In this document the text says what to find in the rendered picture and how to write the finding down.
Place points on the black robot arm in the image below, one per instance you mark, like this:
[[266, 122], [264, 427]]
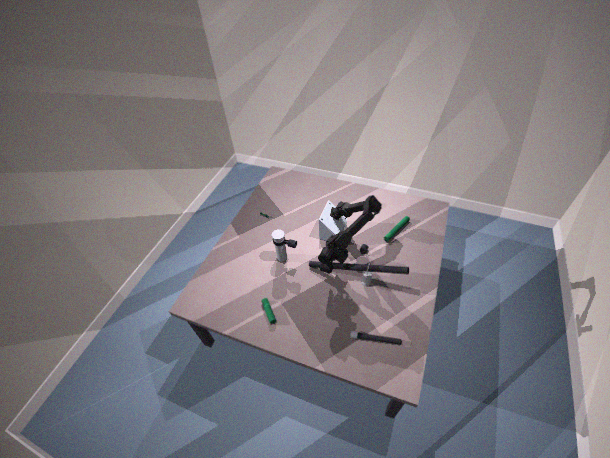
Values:
[[343, 238]]

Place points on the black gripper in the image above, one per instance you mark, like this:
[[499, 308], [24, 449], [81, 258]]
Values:
[[328, 267]]

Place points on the green cylinder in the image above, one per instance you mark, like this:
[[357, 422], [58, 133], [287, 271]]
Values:
[[268, 310], [394, 230]]

